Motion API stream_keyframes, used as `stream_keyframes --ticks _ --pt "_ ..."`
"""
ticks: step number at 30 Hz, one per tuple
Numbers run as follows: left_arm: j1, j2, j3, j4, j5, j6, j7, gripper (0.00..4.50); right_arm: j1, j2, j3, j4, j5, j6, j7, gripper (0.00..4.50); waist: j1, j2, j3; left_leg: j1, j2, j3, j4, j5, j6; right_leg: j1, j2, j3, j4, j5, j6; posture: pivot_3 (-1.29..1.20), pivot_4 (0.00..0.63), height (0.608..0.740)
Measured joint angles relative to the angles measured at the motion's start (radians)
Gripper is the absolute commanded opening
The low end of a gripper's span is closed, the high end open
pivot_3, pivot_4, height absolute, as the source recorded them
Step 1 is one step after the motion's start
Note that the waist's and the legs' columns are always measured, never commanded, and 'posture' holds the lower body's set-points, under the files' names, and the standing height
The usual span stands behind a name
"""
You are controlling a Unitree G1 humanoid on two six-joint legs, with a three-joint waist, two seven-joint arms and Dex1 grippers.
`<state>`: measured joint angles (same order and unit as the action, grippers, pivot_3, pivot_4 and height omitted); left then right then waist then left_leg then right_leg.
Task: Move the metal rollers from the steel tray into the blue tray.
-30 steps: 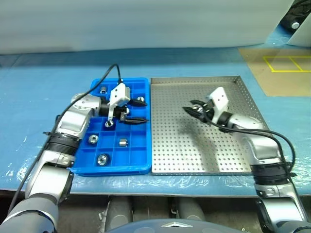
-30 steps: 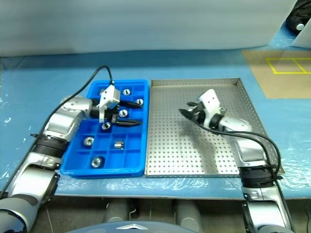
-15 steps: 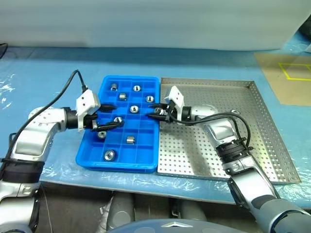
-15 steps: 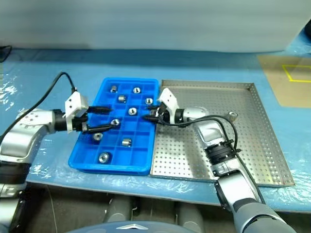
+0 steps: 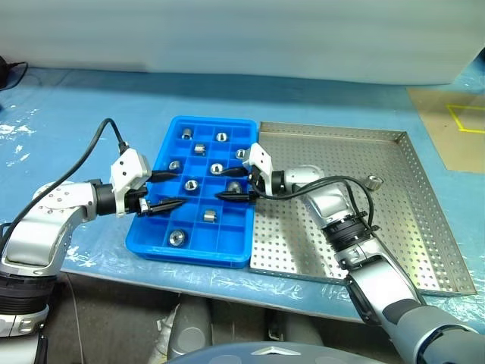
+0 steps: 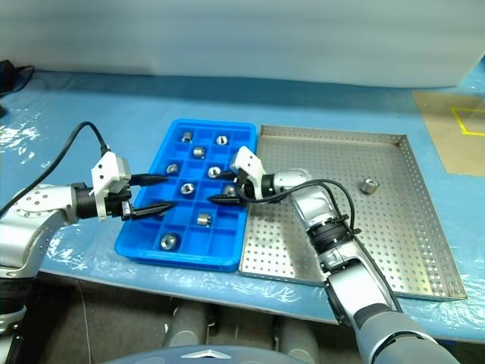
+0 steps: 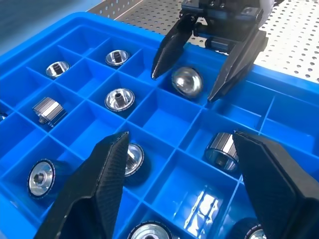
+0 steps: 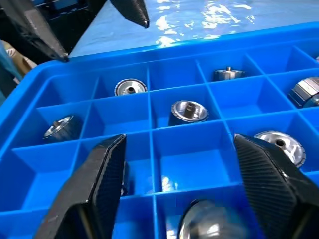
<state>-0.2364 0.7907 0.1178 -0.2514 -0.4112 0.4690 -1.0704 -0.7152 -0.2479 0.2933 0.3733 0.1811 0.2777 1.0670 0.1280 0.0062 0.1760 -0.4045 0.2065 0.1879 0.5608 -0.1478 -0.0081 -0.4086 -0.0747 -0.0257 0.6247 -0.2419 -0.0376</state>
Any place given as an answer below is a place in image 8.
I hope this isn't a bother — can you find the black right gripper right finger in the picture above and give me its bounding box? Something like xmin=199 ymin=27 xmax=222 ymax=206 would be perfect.
xmin=233 ymin=133 xmax=319 ymax=239

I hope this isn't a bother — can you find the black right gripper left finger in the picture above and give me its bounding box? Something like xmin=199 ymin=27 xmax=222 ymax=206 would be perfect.
xmin=34 ymin=133 xmax=127 ymax=239

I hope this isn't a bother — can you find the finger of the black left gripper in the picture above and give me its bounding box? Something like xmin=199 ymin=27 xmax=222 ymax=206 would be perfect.
xmin=0 ymin=0 xmax=70 ymax=62
xmin=109 ymin=0 xmax=150 ymax=29

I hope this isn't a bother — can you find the brown cardboard box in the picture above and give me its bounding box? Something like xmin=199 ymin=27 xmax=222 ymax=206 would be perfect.
xmin=4 ymin=42 xmax=38 ymax=75

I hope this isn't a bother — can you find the blue plastic divided bin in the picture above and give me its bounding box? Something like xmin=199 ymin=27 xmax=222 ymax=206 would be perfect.
xmin=0 ymin=21 xmax=319 ymax=239

